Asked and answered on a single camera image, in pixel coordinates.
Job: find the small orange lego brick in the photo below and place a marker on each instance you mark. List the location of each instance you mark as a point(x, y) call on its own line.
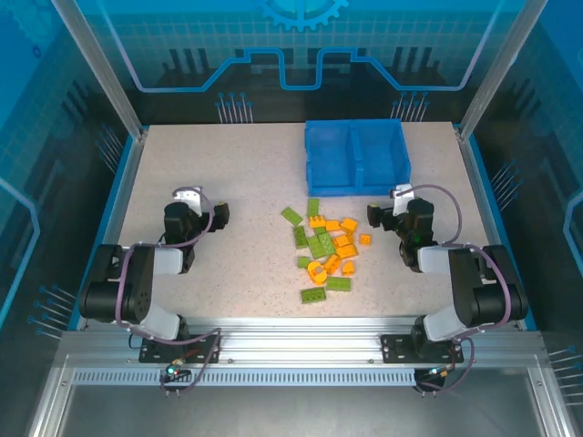
point(365, 239)

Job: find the small green lego brick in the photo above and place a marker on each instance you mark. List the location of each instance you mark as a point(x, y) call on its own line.
point(303, 261)

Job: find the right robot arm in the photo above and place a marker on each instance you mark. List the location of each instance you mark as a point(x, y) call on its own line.
point(464, 282)

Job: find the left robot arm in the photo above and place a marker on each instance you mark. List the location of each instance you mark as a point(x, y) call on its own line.
point(136, 282)

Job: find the blue two-compartment plastic bin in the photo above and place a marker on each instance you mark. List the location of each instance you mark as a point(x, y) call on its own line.
point(332, 150)

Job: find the orange round lego piece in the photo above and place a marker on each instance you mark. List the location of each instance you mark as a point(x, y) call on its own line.
point(316, 272)

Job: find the small connector board with LED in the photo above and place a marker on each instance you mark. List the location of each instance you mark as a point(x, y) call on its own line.
point(437, 372)
point(173, 371)

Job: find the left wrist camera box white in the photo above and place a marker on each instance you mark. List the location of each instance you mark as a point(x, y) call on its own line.
point(189, 196)

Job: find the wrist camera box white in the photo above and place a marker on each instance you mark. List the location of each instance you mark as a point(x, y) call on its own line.
point(401, 196)
point(189, 196)

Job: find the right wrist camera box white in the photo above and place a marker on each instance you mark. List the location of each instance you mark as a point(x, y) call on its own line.
point(401, 196)

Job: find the aluminium table side rail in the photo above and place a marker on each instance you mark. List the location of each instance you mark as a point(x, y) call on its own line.
point(129, 182)
point(476, 182)

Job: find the aluminium mounting rail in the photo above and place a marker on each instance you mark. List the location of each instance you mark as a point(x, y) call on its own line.
point(296, 341)

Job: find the aluminium frame post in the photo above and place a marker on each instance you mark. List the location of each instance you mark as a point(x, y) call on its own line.
point(105, 77)
point(496, 77)

